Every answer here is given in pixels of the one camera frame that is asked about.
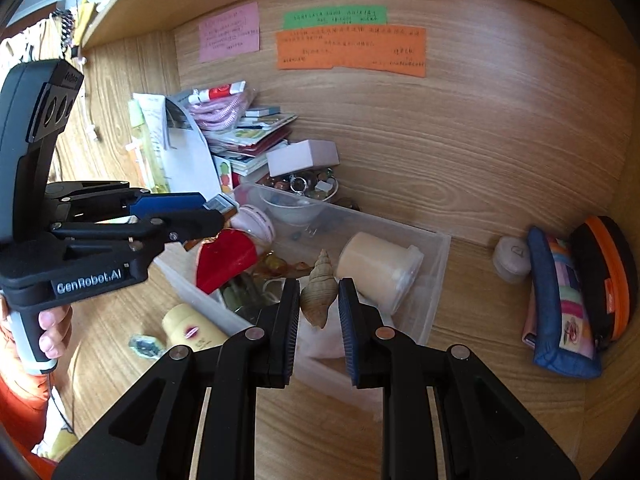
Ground green glass pump bottle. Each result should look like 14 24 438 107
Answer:
220 272 281 321

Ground green paper note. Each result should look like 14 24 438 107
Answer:
281 5 388 30

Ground small white box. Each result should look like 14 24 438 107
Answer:
266 140 341 178

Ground clear plastic box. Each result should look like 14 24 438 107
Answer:
152 181 452 423

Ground small black labelled box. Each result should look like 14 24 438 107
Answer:
202 194 240 221

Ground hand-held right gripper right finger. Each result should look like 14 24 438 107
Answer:
337 277 581 480

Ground red white tube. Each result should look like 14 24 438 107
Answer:
189 81 247 103

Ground white bowl of beads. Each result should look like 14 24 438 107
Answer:
259 169 340 226

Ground brown conch shell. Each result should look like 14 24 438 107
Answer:
299 248 340 330

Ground silver foil packet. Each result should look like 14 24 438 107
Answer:
127 334 165 358

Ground pink coiled cable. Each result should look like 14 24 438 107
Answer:
190 91 258 133

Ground stack of cards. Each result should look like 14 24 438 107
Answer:
207 105 298 178

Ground fruit sticker sheet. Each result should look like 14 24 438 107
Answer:
212 155 236 193

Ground white charging cable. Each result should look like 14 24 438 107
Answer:
80 95 101 142

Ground person's left hand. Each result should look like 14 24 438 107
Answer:
39 305 73 361

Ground wooden desktop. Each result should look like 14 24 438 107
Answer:
50 35 626 480

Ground pink paper note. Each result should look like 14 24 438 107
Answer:
199 2 262 64

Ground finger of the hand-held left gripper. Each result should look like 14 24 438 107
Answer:
47 209 227 263
45 180 208 226

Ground small white round container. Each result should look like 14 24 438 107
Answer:
492 236 532 285

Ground orange black zip case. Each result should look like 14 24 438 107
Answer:
570 216 633 356

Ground orange paper note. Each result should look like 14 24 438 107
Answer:
275 25 427 78

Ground blue patchwork pouch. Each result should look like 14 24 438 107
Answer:
521 226 603 380

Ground white printed paper sheet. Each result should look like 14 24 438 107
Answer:
132 92 168 151

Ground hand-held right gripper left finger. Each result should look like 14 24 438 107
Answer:
50 277 301 480

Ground red velvet pouch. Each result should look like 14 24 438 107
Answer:
195 228 260 295

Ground cream bottle with red print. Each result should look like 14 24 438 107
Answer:
161 303 231 351

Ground black white beaded cord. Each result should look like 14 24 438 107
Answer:
50 7 76 53

